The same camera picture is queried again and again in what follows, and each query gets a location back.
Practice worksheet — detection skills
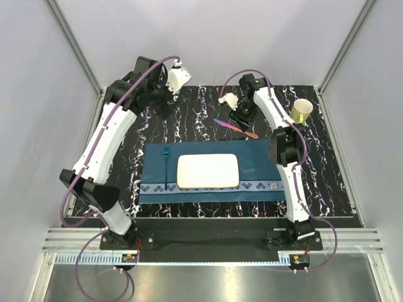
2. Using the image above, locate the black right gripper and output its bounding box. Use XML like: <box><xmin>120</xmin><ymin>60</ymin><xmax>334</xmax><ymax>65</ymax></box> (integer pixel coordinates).
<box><xmin>228</xmin><ymin>99</ymin><xmax>257</xmax><ymax>133</ymax></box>

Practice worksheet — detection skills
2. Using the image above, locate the pink orange knife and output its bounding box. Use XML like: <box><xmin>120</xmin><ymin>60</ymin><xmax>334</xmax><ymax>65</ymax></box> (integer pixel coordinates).
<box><xmin>214</xmin><ymin>119</ymin><xmax>259</xmax><ymax>140</ymax></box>

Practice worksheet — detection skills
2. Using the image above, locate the blue small fork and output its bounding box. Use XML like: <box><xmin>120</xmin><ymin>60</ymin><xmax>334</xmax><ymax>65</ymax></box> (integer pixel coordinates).
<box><xmin>163</xmin><ymin>147</ymin><xmax>170</xmax><ymax>192</ymax></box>

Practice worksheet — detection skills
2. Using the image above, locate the yellow mug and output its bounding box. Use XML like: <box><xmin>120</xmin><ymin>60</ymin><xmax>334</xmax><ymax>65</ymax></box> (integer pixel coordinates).
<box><xmin>290</xmin><ymin>99</ymin><xmax>314</xmax><ymax>124</ymax></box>

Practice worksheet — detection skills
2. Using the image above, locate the blue patterned cloth placemat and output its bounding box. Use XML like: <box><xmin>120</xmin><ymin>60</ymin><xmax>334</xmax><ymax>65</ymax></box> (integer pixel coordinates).
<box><xmin>139</xmin><ymin>139</ymin><xmax>285</xmax><ymax>204</ymax></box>

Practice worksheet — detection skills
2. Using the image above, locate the white rectangular plate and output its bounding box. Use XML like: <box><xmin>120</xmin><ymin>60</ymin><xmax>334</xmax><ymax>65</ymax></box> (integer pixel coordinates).
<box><xmin>177</xmin><ymin>154</ymin><xmax>240</xmax><ymax>189</ymax></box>

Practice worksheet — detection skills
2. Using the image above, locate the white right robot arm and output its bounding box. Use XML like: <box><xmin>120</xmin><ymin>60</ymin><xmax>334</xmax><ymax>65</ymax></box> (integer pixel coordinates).
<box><xmin>230</xmin><ymin>74</ymin><xmax>315</xmax><ymax>250</ymax></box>

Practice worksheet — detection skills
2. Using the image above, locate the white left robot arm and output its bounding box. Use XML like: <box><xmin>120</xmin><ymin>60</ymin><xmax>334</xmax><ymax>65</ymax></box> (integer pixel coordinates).
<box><xmin>59</xmin><ymin>55</ymin><xmax>191</xmax><ymax>249</ymax></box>

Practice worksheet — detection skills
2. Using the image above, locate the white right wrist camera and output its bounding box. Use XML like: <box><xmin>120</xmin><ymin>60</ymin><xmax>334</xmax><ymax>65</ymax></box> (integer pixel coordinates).
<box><xmin>219</xmin><ymin>92</ymin><xmax>239</xmax><ymax>111</ymax></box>

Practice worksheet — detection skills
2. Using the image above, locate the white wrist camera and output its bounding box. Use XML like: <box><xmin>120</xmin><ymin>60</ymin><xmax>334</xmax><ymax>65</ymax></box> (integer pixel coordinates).
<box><xmin>166</xmin><ymin>59</ymin><xmax>191</xmax><ymax>94</ymax></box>
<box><xmin>219</xmin><ymin>92</ymin><xmax>239</xmax><ymax>111</ymax></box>

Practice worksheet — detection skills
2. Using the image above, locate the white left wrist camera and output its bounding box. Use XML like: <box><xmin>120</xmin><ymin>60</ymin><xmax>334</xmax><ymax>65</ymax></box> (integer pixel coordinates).
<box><xmin>166</xmin><ymin>59</ymin><xmax>191</xmax><ymax>94</ymax></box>

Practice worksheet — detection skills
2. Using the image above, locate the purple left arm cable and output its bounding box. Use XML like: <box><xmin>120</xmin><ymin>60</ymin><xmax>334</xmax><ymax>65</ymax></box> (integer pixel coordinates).
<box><xmin>59</xmin><ymin>55</ymin><xmax>182</xmax><ymax>299</ymax></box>

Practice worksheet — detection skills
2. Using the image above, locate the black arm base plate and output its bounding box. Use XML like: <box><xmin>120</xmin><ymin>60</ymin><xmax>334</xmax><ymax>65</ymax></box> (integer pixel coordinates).
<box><xmin>100</xmin><ymin>218</ymin><xmax>323</xmax><ymax>252</ymax></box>

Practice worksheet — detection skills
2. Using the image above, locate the grey cable duct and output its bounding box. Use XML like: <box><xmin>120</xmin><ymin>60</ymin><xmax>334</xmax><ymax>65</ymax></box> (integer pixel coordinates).
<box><xmin>55</xmin><ymin>253</ymin><xmax>312</xmax><ymax>265</ymax></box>

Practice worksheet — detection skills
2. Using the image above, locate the left aluminium frame post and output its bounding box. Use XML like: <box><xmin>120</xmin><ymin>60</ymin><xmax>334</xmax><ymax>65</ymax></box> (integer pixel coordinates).
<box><xmin>45</xmin><ymin>0</ymin><xmax>103</xmax><ymax>96</ymax></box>

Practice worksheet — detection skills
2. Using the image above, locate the aluminium frame post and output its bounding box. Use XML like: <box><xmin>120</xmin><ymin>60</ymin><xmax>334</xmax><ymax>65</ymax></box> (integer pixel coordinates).
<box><xmin>318</xmin><ymin>0</ymin><xmax>377</xmax><ymax>92</ymax></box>
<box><xmin>45</xmin><ymin>0</ymin><xmax>103</xmax><ymax>96</ymax></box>

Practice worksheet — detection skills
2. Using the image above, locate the right aluminium frame post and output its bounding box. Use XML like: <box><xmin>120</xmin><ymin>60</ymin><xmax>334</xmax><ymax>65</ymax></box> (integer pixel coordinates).
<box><xmin>318</xmin><ymin>0</ymin><xmax>377</xmax><ymax>92</ymax></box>

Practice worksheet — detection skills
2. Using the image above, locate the aluminium front rail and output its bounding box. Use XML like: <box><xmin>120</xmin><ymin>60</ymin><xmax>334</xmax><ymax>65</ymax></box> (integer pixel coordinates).
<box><xmin>43</xmin><ymin>228</ymin><xmax>383</xmax><ymax>254</ymax></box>

